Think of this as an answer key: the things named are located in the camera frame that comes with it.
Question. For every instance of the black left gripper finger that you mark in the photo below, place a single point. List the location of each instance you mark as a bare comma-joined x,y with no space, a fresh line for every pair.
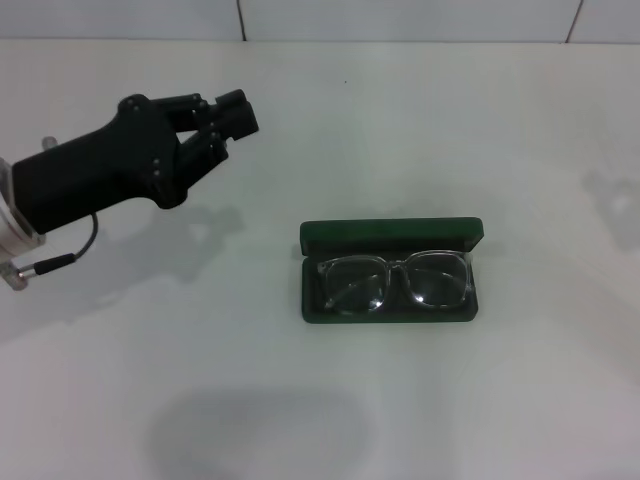
240,125
230,100

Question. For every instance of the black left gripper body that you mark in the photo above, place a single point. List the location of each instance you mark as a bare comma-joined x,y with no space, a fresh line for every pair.
110,160

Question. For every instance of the green glasses case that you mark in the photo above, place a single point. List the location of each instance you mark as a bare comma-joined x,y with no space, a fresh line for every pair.
390,232

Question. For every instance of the clear white glasses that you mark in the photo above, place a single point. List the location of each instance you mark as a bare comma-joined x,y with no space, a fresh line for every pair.
395,265

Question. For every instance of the silver cylindrical connector plug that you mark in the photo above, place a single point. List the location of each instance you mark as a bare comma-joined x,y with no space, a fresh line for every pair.
50,143

